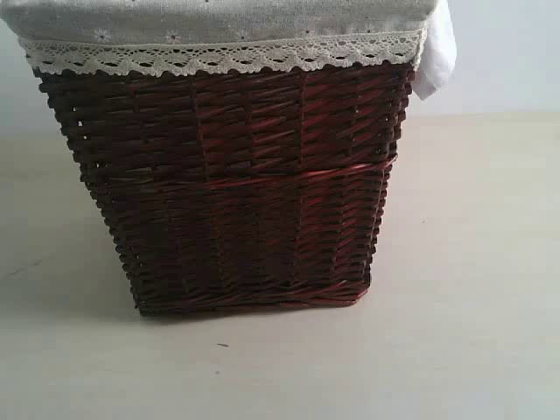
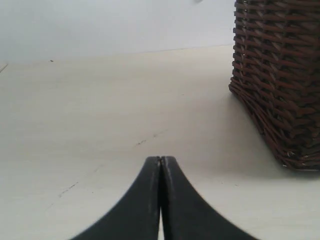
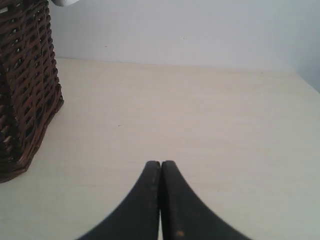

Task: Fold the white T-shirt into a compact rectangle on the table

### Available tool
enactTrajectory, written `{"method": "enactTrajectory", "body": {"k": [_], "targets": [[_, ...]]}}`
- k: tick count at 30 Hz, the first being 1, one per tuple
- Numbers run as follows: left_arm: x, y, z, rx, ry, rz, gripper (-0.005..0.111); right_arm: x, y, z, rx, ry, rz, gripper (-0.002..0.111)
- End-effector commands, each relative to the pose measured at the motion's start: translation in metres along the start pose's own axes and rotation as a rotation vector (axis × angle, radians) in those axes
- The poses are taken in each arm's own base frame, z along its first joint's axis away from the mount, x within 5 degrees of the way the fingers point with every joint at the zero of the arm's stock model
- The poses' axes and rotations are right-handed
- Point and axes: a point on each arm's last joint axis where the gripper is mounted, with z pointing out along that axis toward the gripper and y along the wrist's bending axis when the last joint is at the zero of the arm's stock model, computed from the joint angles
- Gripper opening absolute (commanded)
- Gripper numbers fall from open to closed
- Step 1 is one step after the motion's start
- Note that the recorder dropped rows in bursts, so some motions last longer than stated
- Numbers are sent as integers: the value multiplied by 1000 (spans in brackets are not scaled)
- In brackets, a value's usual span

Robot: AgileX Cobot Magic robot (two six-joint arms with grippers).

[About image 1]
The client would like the white t-shirt red lettering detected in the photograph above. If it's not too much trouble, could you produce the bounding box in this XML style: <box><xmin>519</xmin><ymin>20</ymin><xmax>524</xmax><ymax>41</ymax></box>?
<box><xmin>413</xmin><ymin>0</ymin><xmax>457</xmax><ymax>100</ymax></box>

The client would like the dark red wicker basket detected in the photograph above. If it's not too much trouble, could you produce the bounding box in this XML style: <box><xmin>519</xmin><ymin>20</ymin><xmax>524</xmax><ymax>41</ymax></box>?
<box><xmin>35</xmin><ymin>62</ymin><xmax>415</xmax><ymax>316</ymax></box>

